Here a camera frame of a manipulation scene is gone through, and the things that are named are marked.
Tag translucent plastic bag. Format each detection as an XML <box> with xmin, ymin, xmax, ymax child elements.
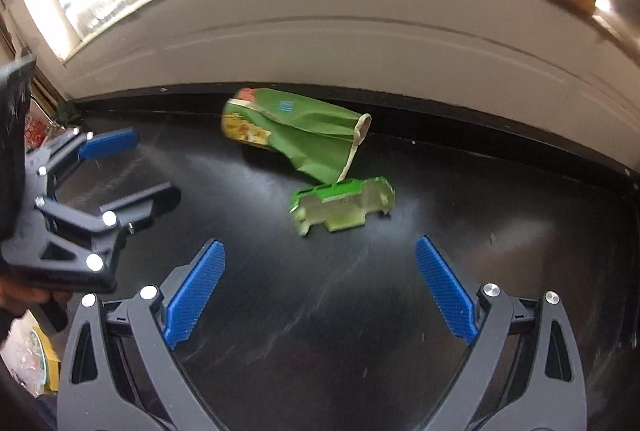
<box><xmin>0</xmin><ymin>313</ymin><xmax>62</xmax><ymax>397</ymax></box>

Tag person's dark clothing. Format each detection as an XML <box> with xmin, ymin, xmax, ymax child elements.
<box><xmin>0</xmin><ymin>376</ymin><xmax>61</xmax><ymax>431</ymax></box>

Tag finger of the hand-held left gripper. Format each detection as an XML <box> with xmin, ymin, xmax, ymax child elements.
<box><xmin>0</xmin><ymin>181</ymin><xmax>182</xmax><ymax>295</ymax></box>
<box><xmin>25</xmin><ymin>127</ymin><xmax>140</xmax><ymax>202</ymax></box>

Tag person's left hand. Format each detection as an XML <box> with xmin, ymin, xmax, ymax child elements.
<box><xmin>0</xmin><ymin>275</ymin><xmax>73</xmax><ymax>318</ymax></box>

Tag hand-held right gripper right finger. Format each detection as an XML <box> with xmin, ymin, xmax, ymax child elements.
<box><xmin>415</xmin><ymin>235</ymin><xmax>588</xmax><ymax>431</ymax></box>

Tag large green paper bag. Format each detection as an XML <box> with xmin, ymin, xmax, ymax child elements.
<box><xmin>221</xmin><ymin>87</ymin><xmax>373</xmax><ymax>184</ymax></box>

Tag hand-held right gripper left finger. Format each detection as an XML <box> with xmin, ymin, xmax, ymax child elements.
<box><xmin>56</xmin><ymin>238</ymin><xmax>227</xmax><ymax>431</ymax></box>

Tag red printed packet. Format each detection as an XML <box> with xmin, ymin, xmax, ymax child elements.
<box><xmin>22</xmin><ymin>113</ymin><xmax>54</xmax><ymax>150</ymax></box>

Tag green cardboard carton piece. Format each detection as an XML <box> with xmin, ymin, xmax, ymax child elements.
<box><xmin>289</xmin><ymin>176</ymin><xmax>397</xmax><ymax>237</ymax></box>

